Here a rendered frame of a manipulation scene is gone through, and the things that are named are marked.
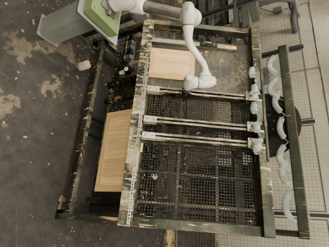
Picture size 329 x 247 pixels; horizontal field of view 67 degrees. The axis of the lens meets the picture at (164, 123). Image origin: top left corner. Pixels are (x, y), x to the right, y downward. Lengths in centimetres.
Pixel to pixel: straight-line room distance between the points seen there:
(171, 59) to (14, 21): 155
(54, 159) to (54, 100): 61
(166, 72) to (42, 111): 132
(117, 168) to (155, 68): 113
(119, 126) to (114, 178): 58
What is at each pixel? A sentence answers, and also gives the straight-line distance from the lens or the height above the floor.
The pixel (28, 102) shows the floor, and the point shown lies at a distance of 270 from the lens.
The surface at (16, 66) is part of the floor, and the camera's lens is 272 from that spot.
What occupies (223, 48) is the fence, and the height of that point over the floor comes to 157.
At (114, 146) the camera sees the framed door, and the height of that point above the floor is 44.
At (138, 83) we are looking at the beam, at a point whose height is 83.
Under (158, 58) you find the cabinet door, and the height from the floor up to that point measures 96.
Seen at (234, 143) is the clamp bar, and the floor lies 167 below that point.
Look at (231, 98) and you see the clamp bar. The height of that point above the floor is 165.
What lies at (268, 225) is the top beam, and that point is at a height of 190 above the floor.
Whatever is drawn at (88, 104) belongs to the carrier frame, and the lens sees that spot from 297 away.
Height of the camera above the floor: 221
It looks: 28 degrees down
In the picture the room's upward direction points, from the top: 83 degrees clockwise
